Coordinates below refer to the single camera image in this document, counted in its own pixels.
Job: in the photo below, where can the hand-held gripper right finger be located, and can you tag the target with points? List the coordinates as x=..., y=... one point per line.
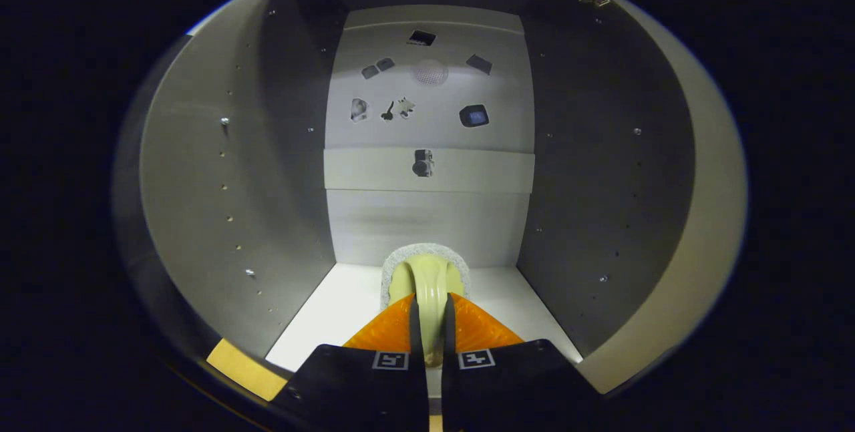
x=449, y=335

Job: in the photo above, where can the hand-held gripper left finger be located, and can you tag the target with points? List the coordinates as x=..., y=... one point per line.
x=415, y=335

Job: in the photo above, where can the pale green grey-rimmed sponge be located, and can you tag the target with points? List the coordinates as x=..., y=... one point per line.
x=427, y=285

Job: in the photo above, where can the dark grey cabinet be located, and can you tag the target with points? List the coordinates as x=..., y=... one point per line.
x=427, y=218

